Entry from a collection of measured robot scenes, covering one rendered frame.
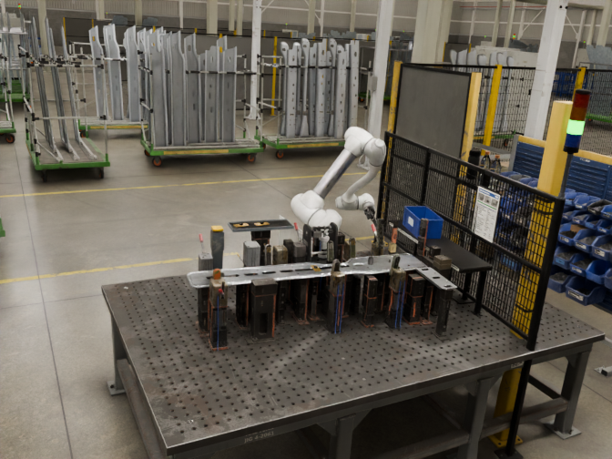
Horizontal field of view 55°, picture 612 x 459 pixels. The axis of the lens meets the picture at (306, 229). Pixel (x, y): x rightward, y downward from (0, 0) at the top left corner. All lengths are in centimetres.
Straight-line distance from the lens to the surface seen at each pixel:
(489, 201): 360
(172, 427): 261
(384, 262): 351
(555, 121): 327
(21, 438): 388
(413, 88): 611
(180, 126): 1004
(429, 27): 1105
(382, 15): 1025
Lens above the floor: 228
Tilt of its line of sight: 19 degrees down
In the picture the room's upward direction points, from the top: 4 degrees clockwise
